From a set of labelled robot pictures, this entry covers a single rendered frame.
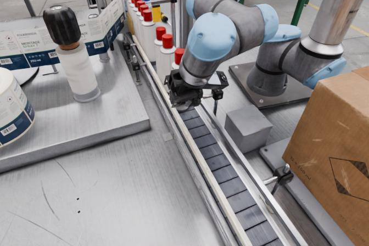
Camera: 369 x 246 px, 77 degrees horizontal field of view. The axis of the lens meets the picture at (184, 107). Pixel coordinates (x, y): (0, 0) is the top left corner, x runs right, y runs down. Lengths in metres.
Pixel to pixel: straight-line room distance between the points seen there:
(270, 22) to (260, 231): 0.42
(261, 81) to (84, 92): 0.62
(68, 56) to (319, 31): 0.70
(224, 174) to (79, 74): 0.52
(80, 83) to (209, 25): 0.52
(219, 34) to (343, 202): 0.44
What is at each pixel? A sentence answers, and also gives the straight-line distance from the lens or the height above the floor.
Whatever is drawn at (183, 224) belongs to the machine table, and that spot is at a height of 0.83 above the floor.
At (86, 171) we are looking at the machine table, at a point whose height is 0.83.
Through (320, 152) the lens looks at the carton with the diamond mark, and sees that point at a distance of 0.61.
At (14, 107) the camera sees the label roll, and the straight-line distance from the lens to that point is 0.79.
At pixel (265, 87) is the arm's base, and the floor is 0.89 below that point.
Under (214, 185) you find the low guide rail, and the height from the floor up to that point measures 0.91.
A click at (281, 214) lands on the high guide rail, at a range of 0.51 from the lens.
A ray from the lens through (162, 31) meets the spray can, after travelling 0.78.
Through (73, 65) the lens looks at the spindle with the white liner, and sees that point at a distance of 0.78.
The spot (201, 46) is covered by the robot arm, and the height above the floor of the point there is 1.22.
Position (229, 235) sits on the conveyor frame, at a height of 0.88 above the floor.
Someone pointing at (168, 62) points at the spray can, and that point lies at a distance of 0.76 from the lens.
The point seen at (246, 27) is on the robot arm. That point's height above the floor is 1.22.
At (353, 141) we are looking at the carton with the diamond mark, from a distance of 0.55.
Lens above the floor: 1.40
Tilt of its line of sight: 43 degrees down
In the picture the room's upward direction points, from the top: straight up
